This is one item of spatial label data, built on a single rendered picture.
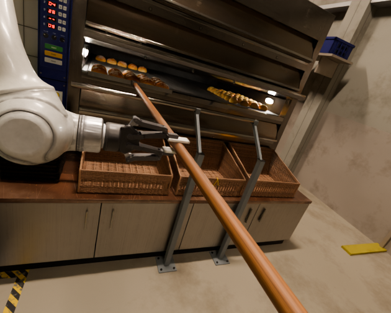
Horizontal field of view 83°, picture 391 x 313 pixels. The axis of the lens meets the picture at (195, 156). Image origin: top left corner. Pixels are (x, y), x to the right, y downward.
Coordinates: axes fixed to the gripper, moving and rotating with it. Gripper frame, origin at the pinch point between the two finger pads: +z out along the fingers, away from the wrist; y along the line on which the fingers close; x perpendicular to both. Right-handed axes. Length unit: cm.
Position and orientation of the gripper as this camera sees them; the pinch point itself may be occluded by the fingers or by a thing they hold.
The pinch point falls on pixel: (176, 145)
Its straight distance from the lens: 67.0
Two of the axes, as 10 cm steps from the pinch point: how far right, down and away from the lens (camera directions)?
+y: -2.8, 8.8, 3.7
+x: 3.6, 4.6, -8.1
